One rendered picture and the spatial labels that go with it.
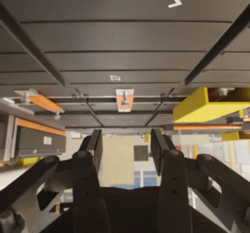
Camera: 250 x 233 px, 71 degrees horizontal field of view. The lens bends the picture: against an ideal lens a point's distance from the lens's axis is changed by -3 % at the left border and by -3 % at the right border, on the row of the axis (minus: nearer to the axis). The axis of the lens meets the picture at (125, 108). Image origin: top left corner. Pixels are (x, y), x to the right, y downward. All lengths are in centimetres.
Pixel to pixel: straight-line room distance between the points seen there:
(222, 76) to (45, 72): 19
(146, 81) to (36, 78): 12
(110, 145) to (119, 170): 67
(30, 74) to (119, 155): 449
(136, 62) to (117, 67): 2
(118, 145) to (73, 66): 451
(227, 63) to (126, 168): 455
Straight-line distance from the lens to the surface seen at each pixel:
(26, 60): 18
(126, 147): 466
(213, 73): 21
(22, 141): 60
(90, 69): 18
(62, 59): 17
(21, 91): 29
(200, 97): 28
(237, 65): 20
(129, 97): 28
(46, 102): 33
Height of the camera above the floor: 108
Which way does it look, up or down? 13 degrees down
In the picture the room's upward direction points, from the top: 179 degrees clockwise
